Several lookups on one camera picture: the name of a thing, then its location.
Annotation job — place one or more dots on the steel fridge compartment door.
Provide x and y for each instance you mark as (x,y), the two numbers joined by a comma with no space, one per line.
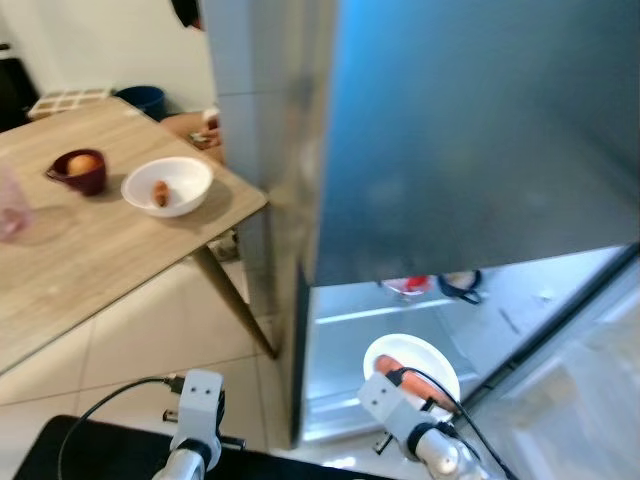
(570,400)

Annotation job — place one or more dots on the person in navy shirt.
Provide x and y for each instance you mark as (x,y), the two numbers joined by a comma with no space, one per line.
(185,128)

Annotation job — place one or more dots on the stainless steel fridge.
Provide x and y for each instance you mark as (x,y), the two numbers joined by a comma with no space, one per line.
(450,130)

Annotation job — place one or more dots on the short carrot piece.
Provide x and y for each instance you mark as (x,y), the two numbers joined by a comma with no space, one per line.
(161,193)

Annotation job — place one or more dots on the brown egg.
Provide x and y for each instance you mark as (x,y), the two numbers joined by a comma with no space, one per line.
(83,164)

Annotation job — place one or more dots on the light wooden table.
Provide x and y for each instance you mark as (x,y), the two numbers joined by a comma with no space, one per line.
(100,240)

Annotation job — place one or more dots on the white patterned cardboard box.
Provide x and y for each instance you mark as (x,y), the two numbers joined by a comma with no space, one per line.
(65,102)

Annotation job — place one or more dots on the long orange carrot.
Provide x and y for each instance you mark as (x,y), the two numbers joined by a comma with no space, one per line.
(420,388)

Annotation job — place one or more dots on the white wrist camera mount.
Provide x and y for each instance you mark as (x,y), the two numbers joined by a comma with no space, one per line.
(385,400)
(198,395)

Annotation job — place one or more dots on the black monitor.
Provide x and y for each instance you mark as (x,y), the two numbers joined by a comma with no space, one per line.
(12,95)

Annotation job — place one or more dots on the dark red mug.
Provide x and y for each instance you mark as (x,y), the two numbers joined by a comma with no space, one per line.
(85,183)

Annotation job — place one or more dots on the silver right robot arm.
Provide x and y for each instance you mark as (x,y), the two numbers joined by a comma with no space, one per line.
(445,460)

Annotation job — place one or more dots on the black mug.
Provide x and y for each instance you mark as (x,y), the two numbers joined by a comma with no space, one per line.
(447,288)

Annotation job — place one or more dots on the dark blue bucket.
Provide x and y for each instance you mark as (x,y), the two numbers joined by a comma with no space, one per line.
(142,102)

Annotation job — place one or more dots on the pink measuring cup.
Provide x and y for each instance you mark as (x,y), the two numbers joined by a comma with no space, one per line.
(12,215)

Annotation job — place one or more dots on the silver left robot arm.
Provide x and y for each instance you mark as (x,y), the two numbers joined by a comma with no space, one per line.
(185,465)

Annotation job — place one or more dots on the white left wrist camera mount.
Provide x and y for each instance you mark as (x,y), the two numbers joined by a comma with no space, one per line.
(198,395)

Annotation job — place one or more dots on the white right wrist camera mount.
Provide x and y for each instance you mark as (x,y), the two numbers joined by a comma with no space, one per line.
(385,400)

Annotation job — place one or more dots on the white bowl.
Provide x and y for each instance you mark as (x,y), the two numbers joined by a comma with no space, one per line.
(430,355)
(190,180)

